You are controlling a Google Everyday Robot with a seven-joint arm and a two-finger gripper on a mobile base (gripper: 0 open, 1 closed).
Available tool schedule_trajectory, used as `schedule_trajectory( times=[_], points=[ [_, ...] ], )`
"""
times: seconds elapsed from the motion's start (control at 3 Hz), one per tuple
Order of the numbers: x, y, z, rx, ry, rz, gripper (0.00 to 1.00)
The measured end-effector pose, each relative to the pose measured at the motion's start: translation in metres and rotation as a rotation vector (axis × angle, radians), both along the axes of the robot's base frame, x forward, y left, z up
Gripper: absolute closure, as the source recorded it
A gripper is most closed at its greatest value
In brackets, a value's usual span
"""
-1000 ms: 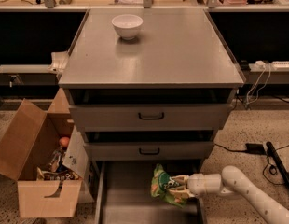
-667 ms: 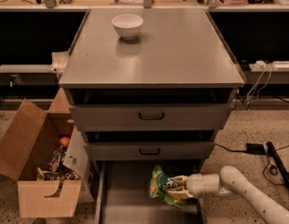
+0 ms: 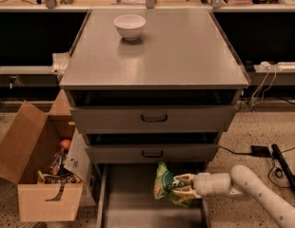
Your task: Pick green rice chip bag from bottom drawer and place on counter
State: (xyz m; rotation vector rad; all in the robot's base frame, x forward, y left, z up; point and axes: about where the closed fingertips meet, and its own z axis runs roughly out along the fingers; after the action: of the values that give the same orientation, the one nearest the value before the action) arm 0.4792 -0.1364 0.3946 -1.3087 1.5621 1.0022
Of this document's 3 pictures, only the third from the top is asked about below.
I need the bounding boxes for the black pole on floor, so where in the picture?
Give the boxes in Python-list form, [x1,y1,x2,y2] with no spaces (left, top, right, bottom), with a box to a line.
[271,143,295,194]

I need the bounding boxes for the black power adapter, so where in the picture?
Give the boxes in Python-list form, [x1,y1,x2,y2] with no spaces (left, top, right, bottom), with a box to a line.
[251,145,271,158]

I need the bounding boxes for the snack packages in box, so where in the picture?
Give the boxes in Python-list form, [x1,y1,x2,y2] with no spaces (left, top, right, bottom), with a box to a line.
[37,149,81,184]

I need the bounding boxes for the top grey drawer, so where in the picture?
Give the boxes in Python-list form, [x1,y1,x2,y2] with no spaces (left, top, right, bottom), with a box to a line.
[70,105,236,134]

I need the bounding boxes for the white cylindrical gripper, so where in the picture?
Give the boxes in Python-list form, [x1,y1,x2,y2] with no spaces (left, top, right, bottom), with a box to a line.
[173,172,231,199]

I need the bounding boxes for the orange ball in box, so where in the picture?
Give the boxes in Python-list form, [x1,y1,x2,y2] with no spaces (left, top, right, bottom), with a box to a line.
[60,139,71,151]

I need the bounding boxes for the black cable on floor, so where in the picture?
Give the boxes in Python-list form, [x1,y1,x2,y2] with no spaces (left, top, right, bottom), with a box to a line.
[219,145,252,157]

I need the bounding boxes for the green rice chip bag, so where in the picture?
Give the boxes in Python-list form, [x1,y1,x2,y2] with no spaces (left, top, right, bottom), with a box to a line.
[153,161,191,208]

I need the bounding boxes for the open cardboard box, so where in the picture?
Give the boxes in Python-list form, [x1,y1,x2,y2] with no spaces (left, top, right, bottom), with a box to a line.
[0,91,96,222]

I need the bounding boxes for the white ceramic bowl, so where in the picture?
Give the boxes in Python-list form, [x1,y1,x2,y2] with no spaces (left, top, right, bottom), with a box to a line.
[113,14,146,41]

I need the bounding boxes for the grey drawer cabinet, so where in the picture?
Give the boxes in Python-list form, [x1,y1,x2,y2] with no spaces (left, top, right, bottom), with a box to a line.
[59,7,252,167]

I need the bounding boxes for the white power strip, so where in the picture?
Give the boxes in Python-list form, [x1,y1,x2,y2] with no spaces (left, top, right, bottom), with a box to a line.
[277,62,295,71]

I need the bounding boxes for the middle grey drawer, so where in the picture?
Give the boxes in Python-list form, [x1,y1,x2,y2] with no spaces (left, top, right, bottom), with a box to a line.
[86,143,219,163]

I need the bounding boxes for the bottom open grey drawer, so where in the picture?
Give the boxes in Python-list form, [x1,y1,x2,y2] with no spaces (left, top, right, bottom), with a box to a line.
[96,162,211,228]

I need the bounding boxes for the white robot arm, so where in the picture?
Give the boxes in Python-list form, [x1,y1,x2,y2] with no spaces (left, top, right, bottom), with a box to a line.
[172,165,295,228]

